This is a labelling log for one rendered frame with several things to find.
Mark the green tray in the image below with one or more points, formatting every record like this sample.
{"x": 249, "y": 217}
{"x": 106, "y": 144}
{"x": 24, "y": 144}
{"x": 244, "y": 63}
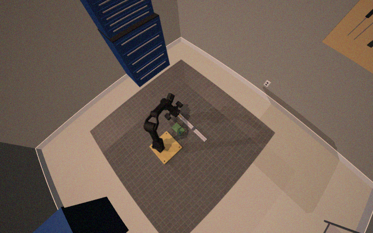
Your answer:
{"x": 177, "y": 128}

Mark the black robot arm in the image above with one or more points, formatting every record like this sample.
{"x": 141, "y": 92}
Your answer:
{"x": 165, "y": 104}

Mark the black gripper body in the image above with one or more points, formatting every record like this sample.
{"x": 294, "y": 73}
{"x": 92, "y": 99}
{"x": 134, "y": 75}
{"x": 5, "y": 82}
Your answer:
{"x": 178, "y": 105}

